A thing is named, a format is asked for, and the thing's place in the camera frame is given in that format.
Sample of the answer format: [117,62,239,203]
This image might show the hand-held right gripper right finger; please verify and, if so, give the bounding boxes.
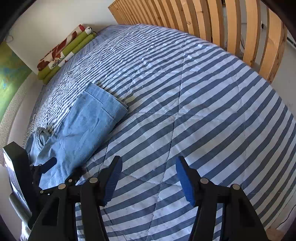
[175,156,270,241]

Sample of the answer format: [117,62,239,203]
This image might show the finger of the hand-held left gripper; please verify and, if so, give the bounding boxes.
[30,157,57,175]
[40,169,86,197]

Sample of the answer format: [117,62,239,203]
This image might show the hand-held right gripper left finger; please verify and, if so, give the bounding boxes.
[28,156,123,241]

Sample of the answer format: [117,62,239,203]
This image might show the light blue jeans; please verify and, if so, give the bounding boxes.
[24,82,129,189]

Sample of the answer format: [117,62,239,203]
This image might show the blue white striped bed quilt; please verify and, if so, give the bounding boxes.
[23,23,290,241]

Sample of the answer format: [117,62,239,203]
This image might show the folded green floral blanket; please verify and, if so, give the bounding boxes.
[37,24,97,85]

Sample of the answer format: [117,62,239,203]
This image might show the green wall poster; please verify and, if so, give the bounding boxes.
[0,42,33,149]

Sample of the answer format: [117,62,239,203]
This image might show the wooden slatted bed frame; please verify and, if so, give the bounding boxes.
[108,0,288,84]

